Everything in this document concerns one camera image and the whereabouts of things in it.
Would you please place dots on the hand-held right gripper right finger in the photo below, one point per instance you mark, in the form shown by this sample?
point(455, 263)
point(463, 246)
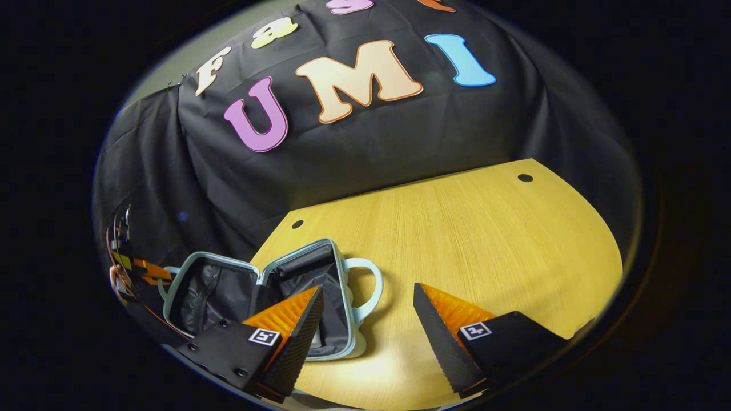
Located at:
point(437, 342)

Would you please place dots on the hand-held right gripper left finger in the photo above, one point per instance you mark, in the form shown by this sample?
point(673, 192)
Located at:
point(300, 339)

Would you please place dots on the light blue suitcase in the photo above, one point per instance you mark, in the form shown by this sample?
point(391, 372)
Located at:
point(217, 297)

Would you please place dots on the black backdrop cloth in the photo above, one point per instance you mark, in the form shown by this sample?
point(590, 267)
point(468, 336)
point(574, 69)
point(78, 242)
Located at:
point(457, 125)

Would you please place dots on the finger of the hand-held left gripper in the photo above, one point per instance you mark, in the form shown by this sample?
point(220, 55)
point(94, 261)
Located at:
point(155, 280)
point(151, 267)

